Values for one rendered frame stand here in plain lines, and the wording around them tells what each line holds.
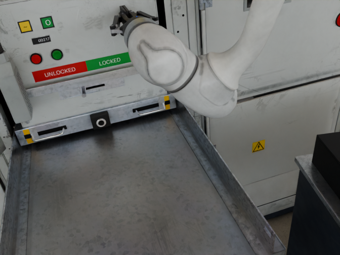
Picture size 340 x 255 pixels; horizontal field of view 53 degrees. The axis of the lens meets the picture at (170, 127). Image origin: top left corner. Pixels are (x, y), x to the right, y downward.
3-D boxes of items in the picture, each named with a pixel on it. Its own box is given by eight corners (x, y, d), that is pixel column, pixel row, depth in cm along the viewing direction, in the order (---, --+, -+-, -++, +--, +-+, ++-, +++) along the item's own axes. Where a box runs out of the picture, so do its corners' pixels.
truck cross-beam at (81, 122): (176, 108, 122) (174, 93, 119) (20, 146, 112) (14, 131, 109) (172, 101, 126) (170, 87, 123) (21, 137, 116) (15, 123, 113)
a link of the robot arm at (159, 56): (114, 48, 75) (158, 80, 82) (128, 77, 62) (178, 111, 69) (145, 8, 72) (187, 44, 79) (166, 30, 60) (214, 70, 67)
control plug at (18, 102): (32, 120, 98) (10, 64, 88) (15, 124, 97) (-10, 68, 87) (33, 107, 104) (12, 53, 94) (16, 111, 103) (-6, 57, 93)
